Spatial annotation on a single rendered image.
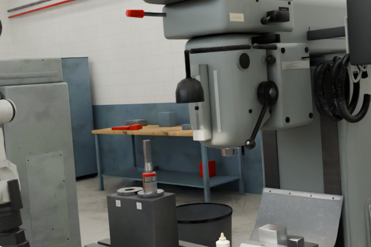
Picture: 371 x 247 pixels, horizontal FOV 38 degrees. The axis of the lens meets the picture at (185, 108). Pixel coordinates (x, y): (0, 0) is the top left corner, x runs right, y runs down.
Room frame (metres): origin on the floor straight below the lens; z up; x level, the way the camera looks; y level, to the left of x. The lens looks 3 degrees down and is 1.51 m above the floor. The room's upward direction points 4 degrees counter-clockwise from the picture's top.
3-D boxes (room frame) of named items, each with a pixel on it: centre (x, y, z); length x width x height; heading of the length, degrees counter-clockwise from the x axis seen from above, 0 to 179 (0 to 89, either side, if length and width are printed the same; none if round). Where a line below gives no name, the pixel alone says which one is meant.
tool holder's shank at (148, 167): (1.82, 0.14, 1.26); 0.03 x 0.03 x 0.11
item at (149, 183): (1.82, 0.14, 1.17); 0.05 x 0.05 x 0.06
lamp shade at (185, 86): (1.35, -0.01, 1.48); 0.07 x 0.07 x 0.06
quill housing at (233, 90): (1.57, -0.12, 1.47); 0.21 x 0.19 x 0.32; 46
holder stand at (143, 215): (1.85, 0.18, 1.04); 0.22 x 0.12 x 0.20; 51
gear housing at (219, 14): (1.60, -0.15, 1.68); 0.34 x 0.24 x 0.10; 136
